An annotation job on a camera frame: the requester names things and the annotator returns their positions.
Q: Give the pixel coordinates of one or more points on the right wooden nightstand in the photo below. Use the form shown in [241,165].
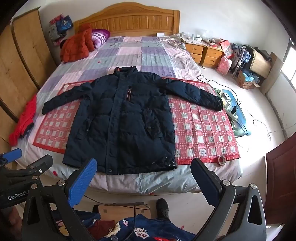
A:
[211,57]

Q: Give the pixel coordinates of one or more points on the patchwork pastel bed quilt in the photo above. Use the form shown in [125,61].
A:
[138,60]

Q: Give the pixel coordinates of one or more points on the wooden nightstand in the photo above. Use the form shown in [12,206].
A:
[211,57]
[196,52]

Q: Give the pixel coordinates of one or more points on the wooden wardrobe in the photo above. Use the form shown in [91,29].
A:
[26,64]

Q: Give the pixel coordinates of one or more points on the orange padded jacket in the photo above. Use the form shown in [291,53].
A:
[78,46]

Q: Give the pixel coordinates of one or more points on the dark red wooden door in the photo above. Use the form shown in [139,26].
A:
[280,195]

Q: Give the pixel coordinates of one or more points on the pink gift bag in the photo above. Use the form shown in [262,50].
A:
[224,65]

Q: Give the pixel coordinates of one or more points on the roll of tape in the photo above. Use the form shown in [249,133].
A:
[221,160]

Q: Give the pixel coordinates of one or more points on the patterned navy fleece trousers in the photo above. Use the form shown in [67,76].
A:
[133,228]

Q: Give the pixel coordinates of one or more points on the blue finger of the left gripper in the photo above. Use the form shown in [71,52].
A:
[10,156]

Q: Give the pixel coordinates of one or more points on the red garment at bed edge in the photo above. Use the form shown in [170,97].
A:
[25,122]

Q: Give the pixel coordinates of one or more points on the purple floral pillow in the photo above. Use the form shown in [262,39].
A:
[99,37]

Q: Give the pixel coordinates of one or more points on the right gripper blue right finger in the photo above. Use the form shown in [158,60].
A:
[208,182]

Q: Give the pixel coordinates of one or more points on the hanging bags pile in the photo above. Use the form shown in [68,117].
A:
[58,28]

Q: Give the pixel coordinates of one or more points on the wooden headboard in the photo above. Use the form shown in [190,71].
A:
[133,20]

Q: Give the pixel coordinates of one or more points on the black shoe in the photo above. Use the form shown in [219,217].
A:
[162,209]

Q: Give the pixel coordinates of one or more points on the red checkered mat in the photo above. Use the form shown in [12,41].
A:
[136,121]

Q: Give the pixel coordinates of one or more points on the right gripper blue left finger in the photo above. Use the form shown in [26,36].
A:
[79,181]

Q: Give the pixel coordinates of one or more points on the left wooden nightstand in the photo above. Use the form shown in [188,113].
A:
[196,52]

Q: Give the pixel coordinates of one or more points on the dark navy padded jacket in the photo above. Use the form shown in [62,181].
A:
[124,121]

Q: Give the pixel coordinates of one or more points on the cardboard box with blue items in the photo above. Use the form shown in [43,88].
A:
[247,80]

